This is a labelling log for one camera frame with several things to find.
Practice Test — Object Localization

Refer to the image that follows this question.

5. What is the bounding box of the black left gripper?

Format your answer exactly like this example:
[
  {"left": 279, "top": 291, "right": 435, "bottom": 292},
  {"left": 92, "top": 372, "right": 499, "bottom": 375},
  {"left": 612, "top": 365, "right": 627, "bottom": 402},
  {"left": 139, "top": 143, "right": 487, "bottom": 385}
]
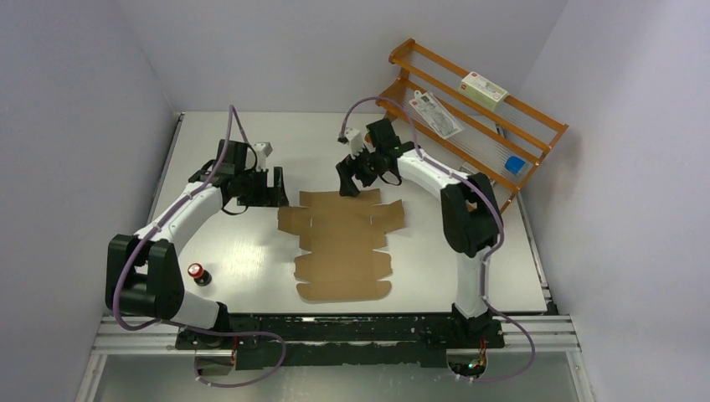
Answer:
[{"left": 234, "top": 165, "right": 288, "bottom": 207}]

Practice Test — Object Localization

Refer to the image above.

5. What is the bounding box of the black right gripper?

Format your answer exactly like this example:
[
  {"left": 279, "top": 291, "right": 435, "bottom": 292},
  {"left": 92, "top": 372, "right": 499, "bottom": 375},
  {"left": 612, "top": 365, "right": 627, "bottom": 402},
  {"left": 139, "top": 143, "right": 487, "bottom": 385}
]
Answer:
[{"left": 336, "top": 142, "right": 383, "bottom": 198}]

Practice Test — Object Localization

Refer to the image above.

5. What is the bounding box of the brown cardboard box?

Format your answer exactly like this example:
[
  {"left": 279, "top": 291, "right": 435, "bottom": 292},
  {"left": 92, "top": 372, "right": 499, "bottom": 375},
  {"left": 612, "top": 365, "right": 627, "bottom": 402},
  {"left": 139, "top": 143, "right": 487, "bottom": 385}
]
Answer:
[{"left": 277, "top": 188, "right": 405, "bottom": 303}]

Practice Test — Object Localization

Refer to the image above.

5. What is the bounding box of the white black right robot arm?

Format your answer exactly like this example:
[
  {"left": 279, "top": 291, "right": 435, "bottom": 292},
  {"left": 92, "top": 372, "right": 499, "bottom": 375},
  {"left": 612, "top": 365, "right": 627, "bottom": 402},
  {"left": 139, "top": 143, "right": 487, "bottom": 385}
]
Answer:
[{"left": 336, "top": 118, "right": 504, "bottom": 347}]

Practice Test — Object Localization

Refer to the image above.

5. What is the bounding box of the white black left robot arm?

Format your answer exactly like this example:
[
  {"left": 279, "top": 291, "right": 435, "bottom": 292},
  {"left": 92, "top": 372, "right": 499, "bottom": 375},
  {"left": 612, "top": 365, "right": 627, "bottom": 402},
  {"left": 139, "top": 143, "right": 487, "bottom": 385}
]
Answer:
[{"left": 105, "top": 140, "right": 289, "bottom": 348}]

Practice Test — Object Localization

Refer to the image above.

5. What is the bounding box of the white green small box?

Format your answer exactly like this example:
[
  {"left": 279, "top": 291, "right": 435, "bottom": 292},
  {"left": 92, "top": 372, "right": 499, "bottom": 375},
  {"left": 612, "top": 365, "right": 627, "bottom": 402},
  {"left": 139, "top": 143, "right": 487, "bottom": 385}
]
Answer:
[{"left": 457, "top": 71, "right": 509, "bottom": 111}]

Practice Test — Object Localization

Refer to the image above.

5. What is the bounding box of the clear plastic blister package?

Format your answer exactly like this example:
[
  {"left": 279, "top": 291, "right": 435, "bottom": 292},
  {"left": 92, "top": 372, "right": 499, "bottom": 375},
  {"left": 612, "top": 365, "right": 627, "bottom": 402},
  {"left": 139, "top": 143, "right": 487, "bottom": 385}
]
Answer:
[{"left": 409, "top": 90, "right": 464, "bottom": 139}]

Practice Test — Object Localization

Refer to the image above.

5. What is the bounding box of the orange wooden rack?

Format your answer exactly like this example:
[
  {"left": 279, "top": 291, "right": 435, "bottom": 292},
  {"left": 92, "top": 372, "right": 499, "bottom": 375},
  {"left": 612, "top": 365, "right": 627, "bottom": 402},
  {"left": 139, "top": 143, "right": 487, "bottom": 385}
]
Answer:
[{"left": 377, "top": 39, "right": 569, "bottom": 209}]

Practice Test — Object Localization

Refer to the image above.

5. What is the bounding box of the blue small block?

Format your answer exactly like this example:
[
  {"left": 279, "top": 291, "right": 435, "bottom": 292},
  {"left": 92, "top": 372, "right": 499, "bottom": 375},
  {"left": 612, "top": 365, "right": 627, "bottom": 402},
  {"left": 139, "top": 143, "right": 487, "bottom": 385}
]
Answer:
[{"left": 504, "top": 156, "right": 527, "bottom": 177}]

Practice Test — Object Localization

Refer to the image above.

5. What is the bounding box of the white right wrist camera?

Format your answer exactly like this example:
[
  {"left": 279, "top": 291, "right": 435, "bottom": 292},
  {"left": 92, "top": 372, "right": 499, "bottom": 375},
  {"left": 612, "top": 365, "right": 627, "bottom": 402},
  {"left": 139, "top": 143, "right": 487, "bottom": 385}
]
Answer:
[{"left": 337, "top": 127, "right": 367, "bottom": 159}]

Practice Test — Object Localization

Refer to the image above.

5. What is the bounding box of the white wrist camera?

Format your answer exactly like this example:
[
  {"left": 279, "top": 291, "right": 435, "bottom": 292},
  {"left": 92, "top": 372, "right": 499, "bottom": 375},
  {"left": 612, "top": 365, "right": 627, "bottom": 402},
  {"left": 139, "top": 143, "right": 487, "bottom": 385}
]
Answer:
[
  {"left": 337, "top": 127, "right": 367, "bottom": 159},
  {"left": 252, "top": 142, "right": 273, "bottom": 172}
]

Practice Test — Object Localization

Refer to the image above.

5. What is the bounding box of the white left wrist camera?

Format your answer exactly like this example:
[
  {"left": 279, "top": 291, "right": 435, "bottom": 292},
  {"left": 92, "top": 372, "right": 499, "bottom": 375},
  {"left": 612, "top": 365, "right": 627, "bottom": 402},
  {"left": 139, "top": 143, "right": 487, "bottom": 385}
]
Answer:
[{"left": 252, "top": 142, "right": 273, "bottom": 172}]

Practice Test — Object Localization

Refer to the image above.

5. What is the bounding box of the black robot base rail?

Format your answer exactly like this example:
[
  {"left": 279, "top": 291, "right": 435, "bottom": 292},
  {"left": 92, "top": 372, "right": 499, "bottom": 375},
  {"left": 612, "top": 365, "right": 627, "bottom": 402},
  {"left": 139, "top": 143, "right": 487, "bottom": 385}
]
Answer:
[{"left": 175, "top": 311, "right": 505, "bottom": 370}]

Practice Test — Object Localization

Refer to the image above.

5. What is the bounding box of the aluminium frame profile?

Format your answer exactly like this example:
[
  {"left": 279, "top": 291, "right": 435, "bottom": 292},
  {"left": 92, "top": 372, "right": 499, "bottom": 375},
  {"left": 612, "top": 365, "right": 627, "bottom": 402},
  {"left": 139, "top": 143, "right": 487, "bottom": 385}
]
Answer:
[{"left": 91, "top": 316, "right": 581, "bottom": 357}]

